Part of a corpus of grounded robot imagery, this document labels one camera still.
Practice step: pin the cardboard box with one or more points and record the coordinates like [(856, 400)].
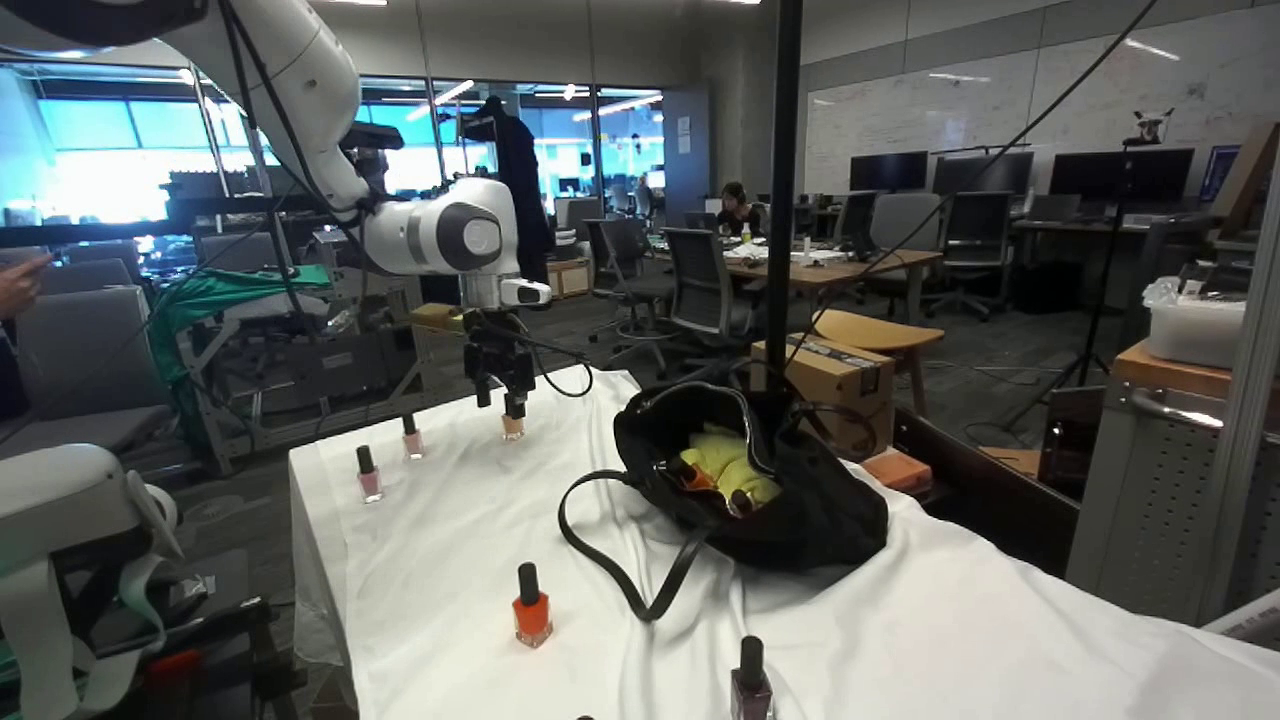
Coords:
[(847, 396)]

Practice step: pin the white metal cabinet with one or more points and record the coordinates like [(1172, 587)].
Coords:
[(1145, 519)]

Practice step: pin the yellow cloth in bag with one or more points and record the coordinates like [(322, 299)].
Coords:
[(728, 466)]

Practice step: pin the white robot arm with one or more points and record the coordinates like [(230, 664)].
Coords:
[(297, 87)]

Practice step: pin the black vertical pole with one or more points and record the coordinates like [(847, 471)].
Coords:
[(789, 31)]

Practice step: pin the grey office chair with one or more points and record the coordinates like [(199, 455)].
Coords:
[(704, 299)]

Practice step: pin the peach nail polish back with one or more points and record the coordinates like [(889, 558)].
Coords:
[(512, 427)]

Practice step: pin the dark maroon nail polish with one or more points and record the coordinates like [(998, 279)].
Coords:
[(751, 683)]

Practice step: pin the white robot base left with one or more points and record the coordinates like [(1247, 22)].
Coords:
[(62, 501)]

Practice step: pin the black bag with strap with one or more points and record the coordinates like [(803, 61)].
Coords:
[(823, 523)]

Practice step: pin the white tablecloth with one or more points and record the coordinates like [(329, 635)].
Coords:
[(413, 598)]

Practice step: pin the pink nail polish back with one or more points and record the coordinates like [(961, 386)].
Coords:
[(410, 436)]

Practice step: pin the black tripod stand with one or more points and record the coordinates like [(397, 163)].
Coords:
[(1087, 362)]

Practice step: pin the pink nail polish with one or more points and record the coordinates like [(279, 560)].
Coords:
[(410, 436), (367, 473)]

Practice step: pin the pink nail polish left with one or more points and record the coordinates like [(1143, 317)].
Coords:
[(367, 473)]

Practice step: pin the large orange nail polish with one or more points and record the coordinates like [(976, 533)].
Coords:
[(533, 615)]

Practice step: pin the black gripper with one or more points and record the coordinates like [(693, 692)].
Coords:
[(498, 349)]

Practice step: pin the red-orange nail polish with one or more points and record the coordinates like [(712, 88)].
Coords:
[(697, 477)]

